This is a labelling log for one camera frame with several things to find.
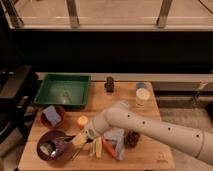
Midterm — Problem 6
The purple bowl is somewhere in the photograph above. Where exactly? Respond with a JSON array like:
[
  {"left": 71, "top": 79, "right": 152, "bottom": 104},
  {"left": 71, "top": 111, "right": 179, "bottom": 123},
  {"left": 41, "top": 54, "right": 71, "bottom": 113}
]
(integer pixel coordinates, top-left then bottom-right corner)
[{"left": 36, "top": 130, "right": 69, "bottom": 162}]

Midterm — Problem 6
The dark grape bunch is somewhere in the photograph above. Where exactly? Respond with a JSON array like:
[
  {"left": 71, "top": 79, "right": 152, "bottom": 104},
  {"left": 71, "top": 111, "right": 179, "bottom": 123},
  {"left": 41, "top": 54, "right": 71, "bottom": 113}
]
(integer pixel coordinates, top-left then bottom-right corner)
[{"left": 124, "top": 131, "right": 140, "bottom": 148}]

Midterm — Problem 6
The blue sponge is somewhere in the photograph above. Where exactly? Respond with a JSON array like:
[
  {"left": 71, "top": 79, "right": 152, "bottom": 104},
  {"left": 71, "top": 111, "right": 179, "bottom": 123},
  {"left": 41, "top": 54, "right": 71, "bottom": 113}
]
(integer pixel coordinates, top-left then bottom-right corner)
[{"left": 43, "top": 105, "right": 61, "bottom": 126}]

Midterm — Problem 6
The orange fruit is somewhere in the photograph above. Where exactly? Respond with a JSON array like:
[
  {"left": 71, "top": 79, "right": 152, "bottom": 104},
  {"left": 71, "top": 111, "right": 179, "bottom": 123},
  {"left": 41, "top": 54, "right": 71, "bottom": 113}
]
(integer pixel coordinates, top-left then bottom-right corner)
[{"left": 77, "top": 116, "right": 89, "bottom": 129}]

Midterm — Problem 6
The orange carrot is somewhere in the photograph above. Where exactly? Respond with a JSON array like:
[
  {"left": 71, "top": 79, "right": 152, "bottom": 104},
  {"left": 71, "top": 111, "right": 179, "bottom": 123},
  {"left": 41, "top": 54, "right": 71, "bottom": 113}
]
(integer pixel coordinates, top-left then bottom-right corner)
[{"left": 102, "top": 138, "right": 117, "bottom": 158}]

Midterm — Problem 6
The green plastic tray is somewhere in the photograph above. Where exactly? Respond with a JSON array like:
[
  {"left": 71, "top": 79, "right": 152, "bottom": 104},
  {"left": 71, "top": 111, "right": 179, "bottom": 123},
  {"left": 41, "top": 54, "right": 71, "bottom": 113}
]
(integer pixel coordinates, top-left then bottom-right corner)
[{"left": 34, "top": 74, "right": 91, "bottom": 108}]

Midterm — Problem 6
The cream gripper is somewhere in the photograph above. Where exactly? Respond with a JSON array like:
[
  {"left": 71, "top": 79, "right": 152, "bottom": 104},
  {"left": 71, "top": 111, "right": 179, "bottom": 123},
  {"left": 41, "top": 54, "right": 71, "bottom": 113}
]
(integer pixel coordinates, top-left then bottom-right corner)
[{"left": 63, "top": 133, "right": 93, "bottom": 148}]

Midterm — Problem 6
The blue grey cloth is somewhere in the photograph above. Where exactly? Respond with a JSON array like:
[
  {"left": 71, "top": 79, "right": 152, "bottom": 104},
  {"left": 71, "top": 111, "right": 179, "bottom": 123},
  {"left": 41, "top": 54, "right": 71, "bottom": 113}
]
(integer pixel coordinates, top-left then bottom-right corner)
[{"left": 104, "top": 129, "right": 125, "bottom": 160}]

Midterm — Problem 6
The red bowl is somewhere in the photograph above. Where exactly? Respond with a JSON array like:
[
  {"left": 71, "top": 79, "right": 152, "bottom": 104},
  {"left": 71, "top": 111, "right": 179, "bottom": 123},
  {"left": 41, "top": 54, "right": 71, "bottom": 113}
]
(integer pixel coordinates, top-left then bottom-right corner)
[{"left": 40, "top": 105, "right": 65, "bottom": 129}]

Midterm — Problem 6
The black side stand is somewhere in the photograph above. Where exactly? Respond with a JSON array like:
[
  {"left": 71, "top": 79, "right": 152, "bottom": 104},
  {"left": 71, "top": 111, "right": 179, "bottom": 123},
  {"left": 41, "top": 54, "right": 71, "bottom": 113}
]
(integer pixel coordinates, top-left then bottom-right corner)
[{"left": 0, "top": 65, "right": 38, "bottom": 144}]

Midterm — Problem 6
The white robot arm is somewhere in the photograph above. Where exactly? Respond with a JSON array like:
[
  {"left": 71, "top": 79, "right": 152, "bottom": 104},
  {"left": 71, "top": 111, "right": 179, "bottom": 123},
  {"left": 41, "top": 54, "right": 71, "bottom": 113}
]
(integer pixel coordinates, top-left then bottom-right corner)
[{"left": 69, "top": 101, "right": 213, "bottom": 166}]

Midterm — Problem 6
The dark small block toy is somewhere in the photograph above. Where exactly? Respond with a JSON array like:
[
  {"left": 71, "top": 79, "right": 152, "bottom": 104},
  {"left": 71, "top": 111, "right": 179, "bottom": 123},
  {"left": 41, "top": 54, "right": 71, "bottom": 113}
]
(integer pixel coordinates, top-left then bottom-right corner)
[{"left": 104, "top": 77, "right": 114, "bottom": 93}]

